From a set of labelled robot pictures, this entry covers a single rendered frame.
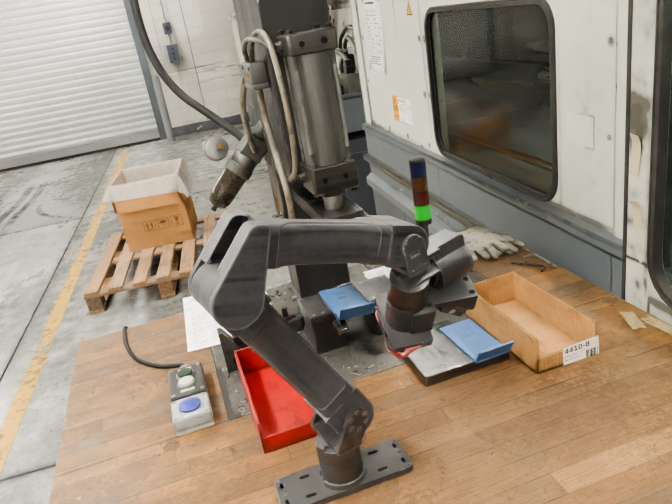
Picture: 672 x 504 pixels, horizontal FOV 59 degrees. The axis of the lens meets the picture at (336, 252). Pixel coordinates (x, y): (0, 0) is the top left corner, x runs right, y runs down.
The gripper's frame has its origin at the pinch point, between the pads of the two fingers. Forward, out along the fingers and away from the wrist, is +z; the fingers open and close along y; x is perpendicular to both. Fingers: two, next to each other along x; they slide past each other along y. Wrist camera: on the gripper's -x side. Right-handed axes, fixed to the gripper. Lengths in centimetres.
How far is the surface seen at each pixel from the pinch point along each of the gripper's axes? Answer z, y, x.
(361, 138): 191, 272, -73
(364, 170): 211, 260, -73
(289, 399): 13.8, 1.8, 19.0
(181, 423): 12.1, 1.0, 38.1
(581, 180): 12, 40, -59
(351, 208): -3.1, 29.7, 0.5
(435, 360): 10.6, 1.4, -8.3
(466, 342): 11.3, 4.0, -15.5
